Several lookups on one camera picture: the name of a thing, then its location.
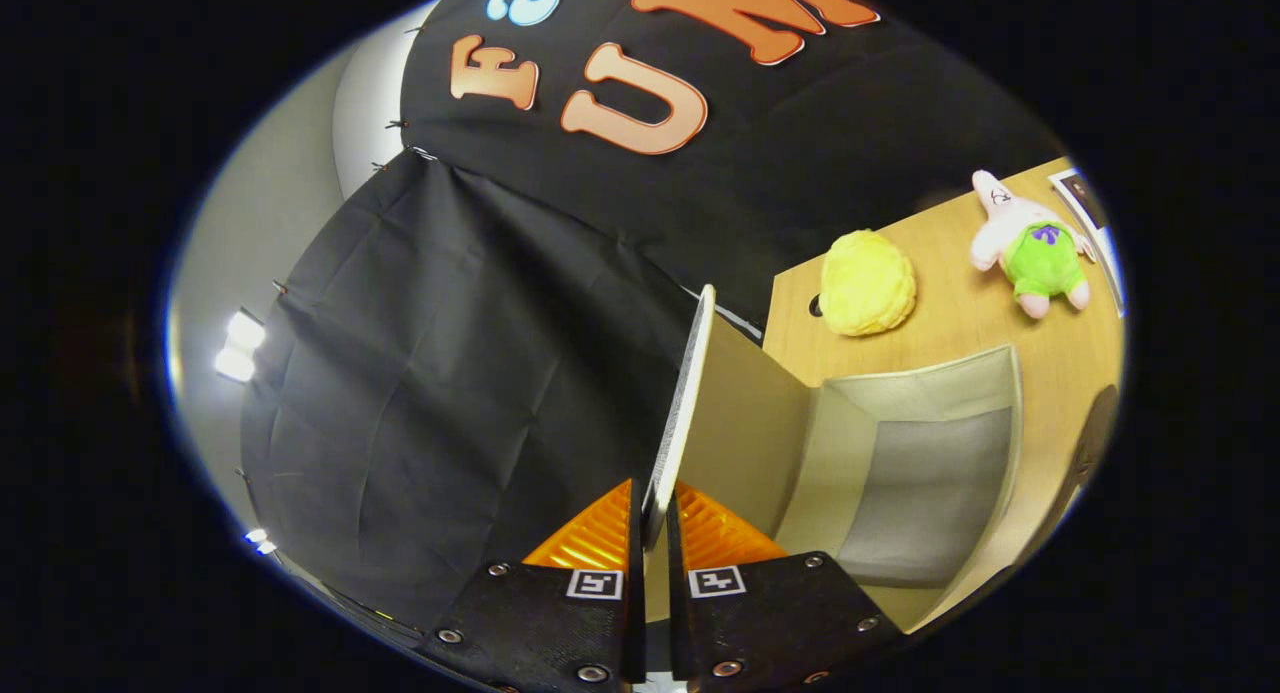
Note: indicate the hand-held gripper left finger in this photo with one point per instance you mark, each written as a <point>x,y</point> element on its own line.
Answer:
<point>560,628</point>

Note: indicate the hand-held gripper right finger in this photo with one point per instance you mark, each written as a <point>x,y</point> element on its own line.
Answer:
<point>770,623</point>

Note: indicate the beige fabric storage box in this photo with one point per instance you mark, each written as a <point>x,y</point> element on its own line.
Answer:
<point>920,493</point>

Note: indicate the brown felt shoe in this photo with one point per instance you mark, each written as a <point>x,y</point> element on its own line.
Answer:
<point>1095,443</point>

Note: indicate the black backdrop cloth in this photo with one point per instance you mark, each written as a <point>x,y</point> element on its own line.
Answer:
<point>450,373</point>

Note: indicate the yellow round plush toy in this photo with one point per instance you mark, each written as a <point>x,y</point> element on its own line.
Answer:
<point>868,285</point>

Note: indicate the pink star plush toy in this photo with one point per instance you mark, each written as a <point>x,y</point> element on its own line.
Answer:
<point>1040,258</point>

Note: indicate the white portrait book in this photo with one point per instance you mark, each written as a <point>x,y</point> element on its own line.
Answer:
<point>1095,218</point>

